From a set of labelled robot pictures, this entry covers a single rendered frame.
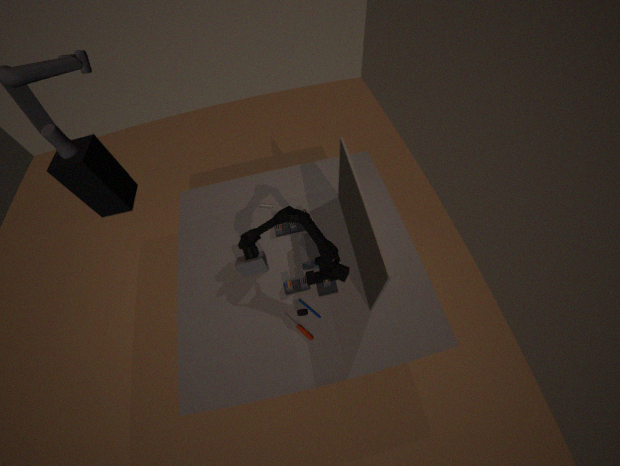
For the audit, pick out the red-handled screwdriver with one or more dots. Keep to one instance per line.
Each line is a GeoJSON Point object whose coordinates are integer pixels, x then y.
{"type": "Point", "coordinates": [302, 330]}

